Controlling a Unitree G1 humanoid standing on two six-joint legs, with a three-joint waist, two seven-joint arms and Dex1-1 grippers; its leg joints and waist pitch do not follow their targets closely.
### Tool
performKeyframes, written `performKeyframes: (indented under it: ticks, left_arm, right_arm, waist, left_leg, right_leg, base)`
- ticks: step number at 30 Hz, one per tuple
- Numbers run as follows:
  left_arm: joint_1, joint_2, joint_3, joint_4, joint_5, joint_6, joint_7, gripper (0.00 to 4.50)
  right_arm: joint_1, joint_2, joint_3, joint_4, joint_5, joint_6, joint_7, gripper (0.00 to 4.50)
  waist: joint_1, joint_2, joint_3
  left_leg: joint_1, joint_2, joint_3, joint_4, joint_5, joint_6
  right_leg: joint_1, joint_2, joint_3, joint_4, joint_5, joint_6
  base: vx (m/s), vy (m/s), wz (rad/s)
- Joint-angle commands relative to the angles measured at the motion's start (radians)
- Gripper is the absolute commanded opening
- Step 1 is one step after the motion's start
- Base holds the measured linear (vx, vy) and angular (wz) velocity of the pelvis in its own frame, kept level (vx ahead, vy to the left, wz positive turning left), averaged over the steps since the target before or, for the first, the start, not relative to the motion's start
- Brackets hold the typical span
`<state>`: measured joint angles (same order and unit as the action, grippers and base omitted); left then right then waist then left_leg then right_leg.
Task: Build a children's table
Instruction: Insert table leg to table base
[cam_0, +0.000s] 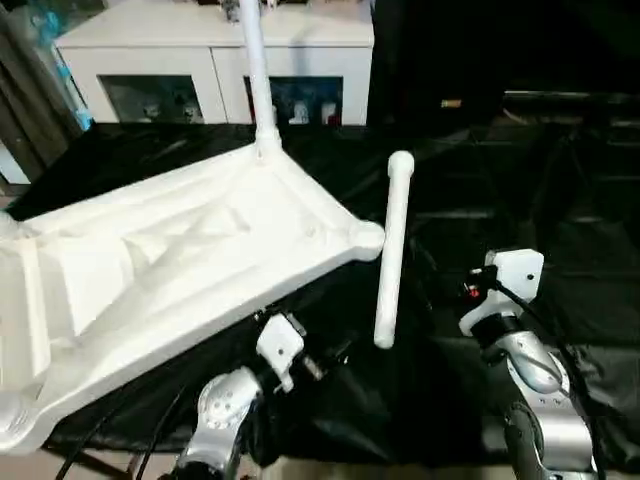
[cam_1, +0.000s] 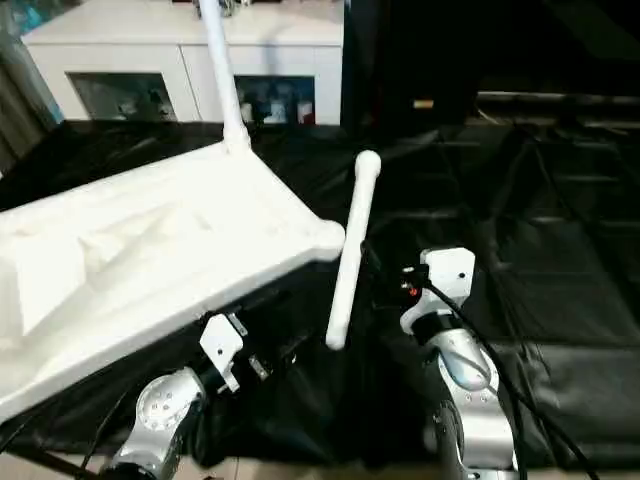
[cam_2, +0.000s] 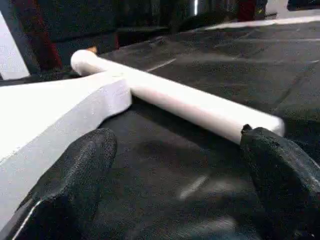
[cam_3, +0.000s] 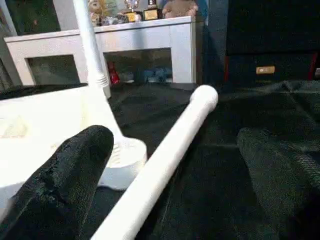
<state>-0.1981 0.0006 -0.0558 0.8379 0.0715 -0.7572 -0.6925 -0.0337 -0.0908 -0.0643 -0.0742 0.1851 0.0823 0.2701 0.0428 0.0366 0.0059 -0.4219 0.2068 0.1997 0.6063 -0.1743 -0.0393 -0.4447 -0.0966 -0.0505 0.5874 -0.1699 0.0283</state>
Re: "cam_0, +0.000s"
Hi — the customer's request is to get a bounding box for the grey curtain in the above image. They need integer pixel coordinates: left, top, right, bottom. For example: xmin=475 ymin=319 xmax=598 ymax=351
xmin=0 ymin=10 xmax=86 ymax=181

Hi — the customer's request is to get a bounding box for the white plastic table leg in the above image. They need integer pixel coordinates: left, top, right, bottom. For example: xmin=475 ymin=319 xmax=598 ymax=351
xmin=240 ymin=0 xmax=284 ymax=161
xmin=374 ymin=150 xmax=416 ymax=350

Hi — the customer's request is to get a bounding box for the white plastic table top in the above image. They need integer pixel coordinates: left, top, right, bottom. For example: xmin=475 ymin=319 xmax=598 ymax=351
xmin=0 ymin=150 xmax=386 ymax=456

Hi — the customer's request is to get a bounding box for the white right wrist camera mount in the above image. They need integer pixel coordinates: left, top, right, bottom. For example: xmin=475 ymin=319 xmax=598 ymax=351
xmin=458 ymin=250 xmax=546 ymax=338

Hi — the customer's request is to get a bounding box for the teal plastic object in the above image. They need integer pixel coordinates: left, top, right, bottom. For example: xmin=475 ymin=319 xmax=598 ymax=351
xmin=48 ymin=15 xmax=97 ymax=133

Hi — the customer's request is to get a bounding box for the white glass-door cabinet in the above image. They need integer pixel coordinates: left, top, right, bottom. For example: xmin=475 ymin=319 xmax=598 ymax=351
xmin=55 ymin=0 xmax=376 ymax=126

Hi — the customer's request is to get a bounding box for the black table mat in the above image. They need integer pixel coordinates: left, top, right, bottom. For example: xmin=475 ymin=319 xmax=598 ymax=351
xmin=0 ymin=120 xmax=640 ymax=471

